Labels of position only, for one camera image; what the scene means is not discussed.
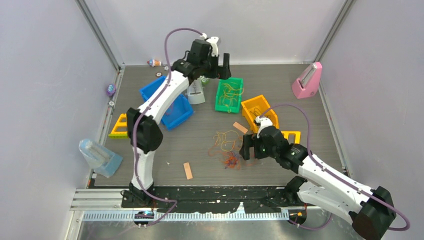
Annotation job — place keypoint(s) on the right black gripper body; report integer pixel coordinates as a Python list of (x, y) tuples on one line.
[(261, 151)]

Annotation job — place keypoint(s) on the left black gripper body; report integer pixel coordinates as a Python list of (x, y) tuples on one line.
[(210, 66)]

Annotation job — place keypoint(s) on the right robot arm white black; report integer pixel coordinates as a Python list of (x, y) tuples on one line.
[(369, 210)]

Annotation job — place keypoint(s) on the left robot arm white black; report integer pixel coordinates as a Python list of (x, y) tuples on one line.
[(143, 123)]

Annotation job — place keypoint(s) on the tan wooden block far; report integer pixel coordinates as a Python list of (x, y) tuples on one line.
[(240, 127)]

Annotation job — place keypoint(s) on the tan wooden block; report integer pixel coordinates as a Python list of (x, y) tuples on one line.
[(240, 127), (188, 171)]

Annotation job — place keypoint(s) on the yellow triangle block right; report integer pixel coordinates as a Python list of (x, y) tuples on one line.
[(295, 135)]

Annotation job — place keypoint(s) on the yellow triangle block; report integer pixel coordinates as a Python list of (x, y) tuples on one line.
[(119, 130), (295, 135)]

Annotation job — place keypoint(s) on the green plastic bin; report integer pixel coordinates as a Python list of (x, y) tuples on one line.
[(229, 95)]

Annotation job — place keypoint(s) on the white metronome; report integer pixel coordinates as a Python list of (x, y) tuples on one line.
[(195, 93)]

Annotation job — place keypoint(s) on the orange plastic bin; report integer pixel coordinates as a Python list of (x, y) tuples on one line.
[(253, 107)]

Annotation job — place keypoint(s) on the small clown figurine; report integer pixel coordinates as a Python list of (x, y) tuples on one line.
[(154, 62)]

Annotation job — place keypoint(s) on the blue plastic bin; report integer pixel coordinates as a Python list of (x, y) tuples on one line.
[(166, 101)]

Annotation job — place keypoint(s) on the pink metronome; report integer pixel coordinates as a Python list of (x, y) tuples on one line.
[(308, 82)]

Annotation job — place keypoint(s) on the tan wooden block near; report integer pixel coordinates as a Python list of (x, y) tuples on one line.
[(188, 171)]

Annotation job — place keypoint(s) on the purple round toy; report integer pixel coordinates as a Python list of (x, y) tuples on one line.
[(111, 90)]

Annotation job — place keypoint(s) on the yellow triangle block left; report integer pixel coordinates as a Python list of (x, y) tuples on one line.
[(119, 130)]

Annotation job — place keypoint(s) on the clear blue plastic container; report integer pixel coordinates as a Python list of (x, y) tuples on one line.
[(99, 158)]

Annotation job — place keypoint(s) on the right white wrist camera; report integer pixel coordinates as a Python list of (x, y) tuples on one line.
[(262, 122)]

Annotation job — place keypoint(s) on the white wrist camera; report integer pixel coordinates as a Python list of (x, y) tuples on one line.
[(214, 41), (262, 122)]

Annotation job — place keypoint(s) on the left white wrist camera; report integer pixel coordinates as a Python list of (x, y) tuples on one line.
[(214, 41)]

